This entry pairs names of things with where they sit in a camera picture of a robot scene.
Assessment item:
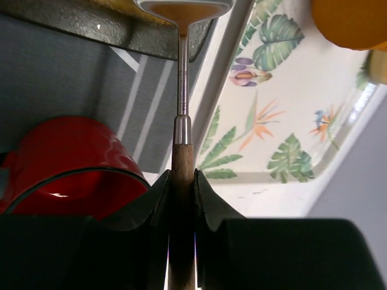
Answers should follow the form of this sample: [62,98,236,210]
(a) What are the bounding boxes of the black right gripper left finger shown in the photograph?
[1,172,171,289]

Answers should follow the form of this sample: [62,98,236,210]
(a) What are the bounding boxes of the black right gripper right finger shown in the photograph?
[194,171,378,289]

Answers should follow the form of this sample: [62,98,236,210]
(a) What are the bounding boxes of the metal spatula with wooden handle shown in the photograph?
[135,1,234,289]

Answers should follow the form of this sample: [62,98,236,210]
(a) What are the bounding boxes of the large orange bread loaf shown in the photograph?
[310,0,386,51]

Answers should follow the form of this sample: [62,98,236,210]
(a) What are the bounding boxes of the red mug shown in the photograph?
[1,116,149,220]

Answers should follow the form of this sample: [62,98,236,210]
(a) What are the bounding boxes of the floral leaf pattern tray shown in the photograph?
[193,0,387,185]

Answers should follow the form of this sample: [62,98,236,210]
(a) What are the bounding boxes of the dark square plate tan centre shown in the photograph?
[0,0,216,63]

